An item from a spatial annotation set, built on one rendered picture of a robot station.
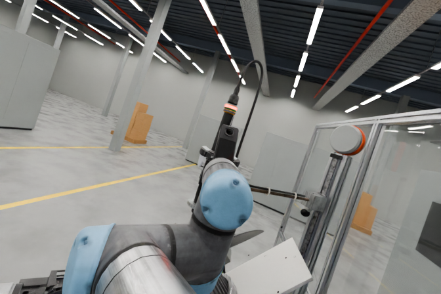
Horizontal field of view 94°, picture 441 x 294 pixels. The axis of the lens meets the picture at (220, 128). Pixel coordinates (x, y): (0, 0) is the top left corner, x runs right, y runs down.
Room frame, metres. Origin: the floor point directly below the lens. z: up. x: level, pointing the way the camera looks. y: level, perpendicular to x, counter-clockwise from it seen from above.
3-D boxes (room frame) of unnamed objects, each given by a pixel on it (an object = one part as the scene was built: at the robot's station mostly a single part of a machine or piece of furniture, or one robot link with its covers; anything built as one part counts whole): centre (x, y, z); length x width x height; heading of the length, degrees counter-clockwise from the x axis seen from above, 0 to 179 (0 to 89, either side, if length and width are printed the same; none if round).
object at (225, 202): (0.33, -0.04, 1.63); 0.11 x 0.08 x 0.09; 4
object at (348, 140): (1.06, -0.64, 1.88); 0.17 x 0.15 x 0.16; 174
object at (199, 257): (0.32, -0.03, 1.53); 0.11 x 0.08 x 0.11; 126
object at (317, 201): (1.01, -0.56, 1.54); 0.10 x 0.07 x 0.08; 119
